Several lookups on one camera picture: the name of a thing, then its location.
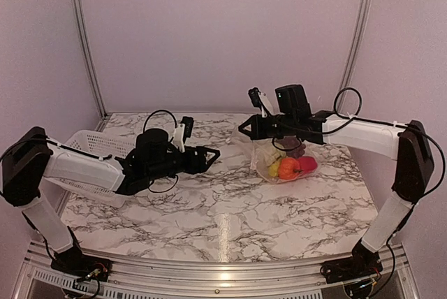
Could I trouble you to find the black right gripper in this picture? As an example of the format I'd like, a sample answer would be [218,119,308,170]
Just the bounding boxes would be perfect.
[237,113,297,140]

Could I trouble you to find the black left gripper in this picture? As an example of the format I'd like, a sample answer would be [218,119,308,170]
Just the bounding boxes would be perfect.
[146,145,219,181]

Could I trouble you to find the clear zip top bag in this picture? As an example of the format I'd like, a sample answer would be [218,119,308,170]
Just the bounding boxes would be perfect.
[226,129,318,184]

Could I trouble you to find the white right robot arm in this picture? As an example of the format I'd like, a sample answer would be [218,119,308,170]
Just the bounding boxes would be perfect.
[238,85,434,277]

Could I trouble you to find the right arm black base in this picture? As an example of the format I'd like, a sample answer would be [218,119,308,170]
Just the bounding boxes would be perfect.
[320,238,385,284]

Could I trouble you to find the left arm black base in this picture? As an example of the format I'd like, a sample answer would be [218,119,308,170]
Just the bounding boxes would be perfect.
[48,226,112,282]

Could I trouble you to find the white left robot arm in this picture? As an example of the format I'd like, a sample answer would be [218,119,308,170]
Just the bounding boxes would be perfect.
[1,124,220,275]

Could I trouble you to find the yellow fake lemon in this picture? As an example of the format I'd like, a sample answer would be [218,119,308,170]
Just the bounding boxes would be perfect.
[268,162,280,177]

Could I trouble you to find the purple fake grapes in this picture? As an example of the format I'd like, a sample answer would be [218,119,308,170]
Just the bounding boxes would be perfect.
[274,136,306,159]

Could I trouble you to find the orange fake carrot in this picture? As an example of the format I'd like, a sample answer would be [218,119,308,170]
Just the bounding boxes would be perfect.
[277,157,302,180]

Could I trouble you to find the red fake pepper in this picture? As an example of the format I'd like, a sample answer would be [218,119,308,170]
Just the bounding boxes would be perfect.
[297,156,318,174]

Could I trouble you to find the white perforated plastic basket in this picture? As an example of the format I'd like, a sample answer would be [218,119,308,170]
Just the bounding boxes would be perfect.
[43,130,135,208]

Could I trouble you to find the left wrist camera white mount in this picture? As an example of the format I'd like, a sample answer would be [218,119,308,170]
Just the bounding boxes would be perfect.
[172,116,194,153]

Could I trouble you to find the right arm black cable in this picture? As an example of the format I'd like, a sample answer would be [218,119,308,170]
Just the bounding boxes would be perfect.
[272,87,446,205]

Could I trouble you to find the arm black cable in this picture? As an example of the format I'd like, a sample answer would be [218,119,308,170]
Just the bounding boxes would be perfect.
[0,109,181,195]
[272,87,446,205]

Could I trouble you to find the left aluminium corner post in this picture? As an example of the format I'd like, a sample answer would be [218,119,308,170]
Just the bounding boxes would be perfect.
[72,0,108,120]

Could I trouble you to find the aluminium corner post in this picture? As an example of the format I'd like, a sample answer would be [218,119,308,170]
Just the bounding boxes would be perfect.
[339,0,372,89]
[72,0,108,120]

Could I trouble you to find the right aluminium corner post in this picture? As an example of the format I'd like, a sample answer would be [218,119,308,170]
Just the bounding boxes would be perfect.
[339,0,372,89]

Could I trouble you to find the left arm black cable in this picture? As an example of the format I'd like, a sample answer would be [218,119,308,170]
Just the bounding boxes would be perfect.
[0,109,181,195]

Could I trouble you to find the aluminium front rail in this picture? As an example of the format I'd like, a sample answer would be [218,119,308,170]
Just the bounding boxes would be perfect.
[13,239,420,299]

